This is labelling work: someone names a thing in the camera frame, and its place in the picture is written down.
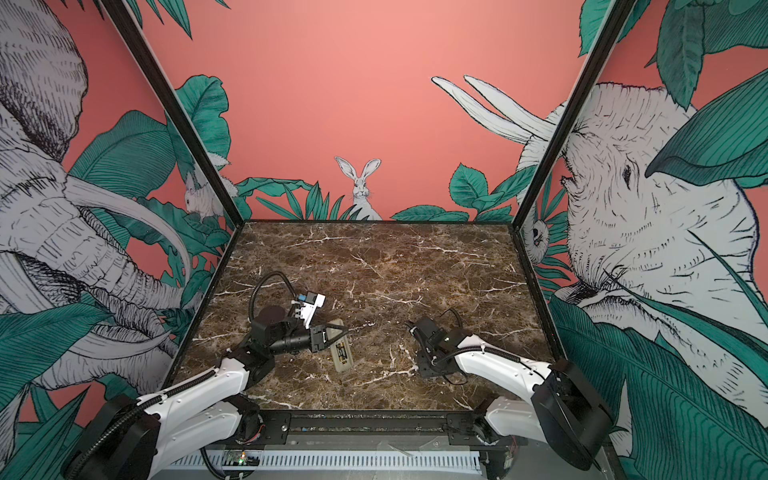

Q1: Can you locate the grey remote control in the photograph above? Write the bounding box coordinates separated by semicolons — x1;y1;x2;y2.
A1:
329;318;354;374

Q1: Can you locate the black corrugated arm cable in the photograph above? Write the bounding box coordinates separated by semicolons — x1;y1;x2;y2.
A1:
247;271;300;325
419;307;550;386

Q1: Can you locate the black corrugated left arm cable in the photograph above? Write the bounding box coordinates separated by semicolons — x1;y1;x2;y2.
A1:
247;271;300;325

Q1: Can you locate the green circuit board with leds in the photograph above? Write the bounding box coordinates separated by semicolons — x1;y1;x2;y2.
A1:
221;450;261;469

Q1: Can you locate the white slotted cable duct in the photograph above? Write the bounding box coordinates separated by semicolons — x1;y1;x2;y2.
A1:
161;449;484;475

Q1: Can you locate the black right corner frame post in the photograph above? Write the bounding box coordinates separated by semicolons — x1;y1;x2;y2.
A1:
512;0;635;233

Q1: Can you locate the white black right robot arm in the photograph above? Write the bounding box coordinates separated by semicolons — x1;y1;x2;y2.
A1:
408;317;614;471

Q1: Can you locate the black left corner frame post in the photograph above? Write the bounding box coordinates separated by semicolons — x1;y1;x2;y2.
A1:
101;0;245;229

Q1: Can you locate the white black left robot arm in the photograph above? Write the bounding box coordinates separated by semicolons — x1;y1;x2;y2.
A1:
61;305;348;479

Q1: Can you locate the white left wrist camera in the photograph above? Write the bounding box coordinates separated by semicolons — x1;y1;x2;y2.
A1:
290;292;326;329

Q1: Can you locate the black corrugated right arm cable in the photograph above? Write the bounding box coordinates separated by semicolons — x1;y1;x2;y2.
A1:
419;307;550;386

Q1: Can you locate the black corner frame post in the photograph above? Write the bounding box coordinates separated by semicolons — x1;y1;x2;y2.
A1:
512;0;635;233
101;0;245;229

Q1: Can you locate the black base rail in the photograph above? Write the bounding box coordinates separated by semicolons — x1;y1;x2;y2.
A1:
253;410;510;447

